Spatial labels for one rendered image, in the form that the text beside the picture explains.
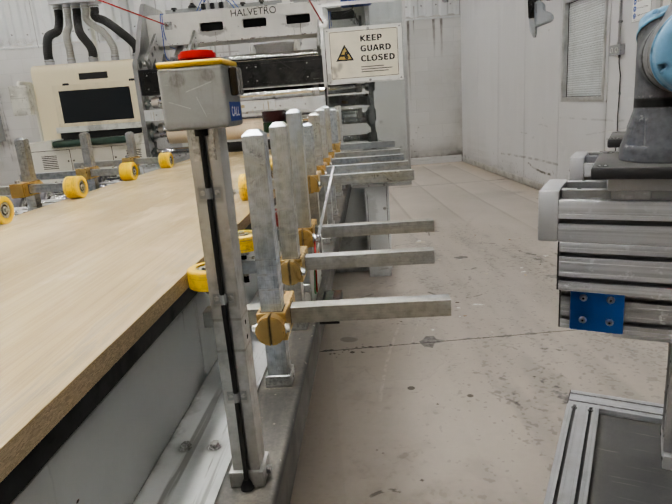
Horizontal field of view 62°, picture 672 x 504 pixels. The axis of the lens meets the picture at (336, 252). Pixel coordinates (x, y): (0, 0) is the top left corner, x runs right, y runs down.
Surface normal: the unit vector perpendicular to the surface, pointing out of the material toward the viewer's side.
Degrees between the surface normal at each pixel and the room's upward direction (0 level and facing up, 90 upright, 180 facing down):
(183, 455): 0
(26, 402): 0
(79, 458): 90
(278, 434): 0
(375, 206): 90
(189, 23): 90
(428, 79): 90
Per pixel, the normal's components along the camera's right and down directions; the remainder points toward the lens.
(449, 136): 0.04, 0.25
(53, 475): 1.00, -0.06
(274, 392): -0.07, -0.96
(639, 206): -0.46, 0.26
